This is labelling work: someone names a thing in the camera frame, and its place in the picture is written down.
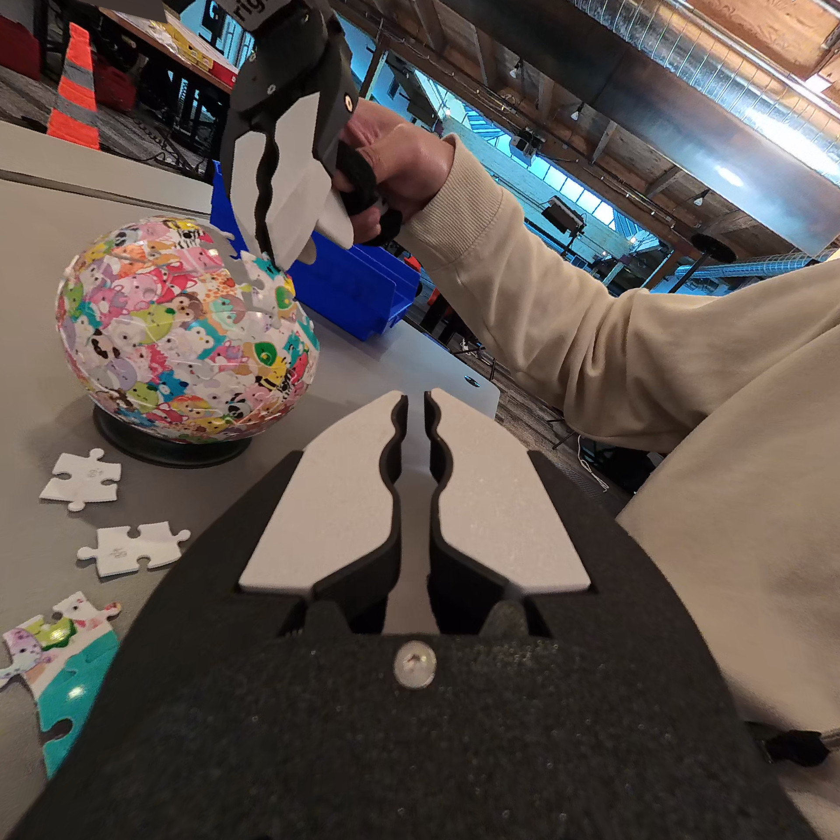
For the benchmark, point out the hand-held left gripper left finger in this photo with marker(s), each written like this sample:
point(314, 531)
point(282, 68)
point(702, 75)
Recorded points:
point(315, 512)

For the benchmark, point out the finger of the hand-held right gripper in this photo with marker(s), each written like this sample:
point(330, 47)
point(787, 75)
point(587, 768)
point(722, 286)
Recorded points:
point(244, 170)
point(298, 170)

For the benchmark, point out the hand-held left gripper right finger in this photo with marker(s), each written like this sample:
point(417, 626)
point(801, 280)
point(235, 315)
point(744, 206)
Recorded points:
point(512, 512)

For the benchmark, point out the colourful puzzle ball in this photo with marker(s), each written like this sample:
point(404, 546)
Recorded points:
point(177, 328)

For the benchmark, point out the black ball stand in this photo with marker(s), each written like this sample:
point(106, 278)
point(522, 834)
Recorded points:
point(170, 453)

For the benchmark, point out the white joined puzzle pieces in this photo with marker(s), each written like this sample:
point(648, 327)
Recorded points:
point(131, 548)

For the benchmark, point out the white puzzle piece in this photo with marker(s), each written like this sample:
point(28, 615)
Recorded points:
point(82, 479)

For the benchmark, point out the colourful joined puzzle pieces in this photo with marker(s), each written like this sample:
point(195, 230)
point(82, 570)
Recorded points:
point(72, 695)

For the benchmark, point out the person's right hand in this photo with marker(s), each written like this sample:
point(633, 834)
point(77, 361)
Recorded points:
point(407, 164)

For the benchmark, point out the yellow box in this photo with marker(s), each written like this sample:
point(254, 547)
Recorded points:
point(190, 56)

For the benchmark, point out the blue plastic bin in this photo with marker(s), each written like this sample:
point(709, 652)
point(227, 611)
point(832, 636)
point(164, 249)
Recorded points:
point(348, 289)

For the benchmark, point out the red plastic bin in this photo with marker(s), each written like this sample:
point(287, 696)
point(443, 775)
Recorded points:
point(18, 49)
point(115, 85)

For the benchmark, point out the orange and grey traffic cone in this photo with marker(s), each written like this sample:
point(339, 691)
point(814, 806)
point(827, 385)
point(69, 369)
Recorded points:
point(73, 98)

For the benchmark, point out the black studio light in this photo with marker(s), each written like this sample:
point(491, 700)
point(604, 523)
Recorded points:
point(563, 215)

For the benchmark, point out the silver ventilation duct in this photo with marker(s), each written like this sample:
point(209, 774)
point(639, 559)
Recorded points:
point(656, 131)
point(689, 39)

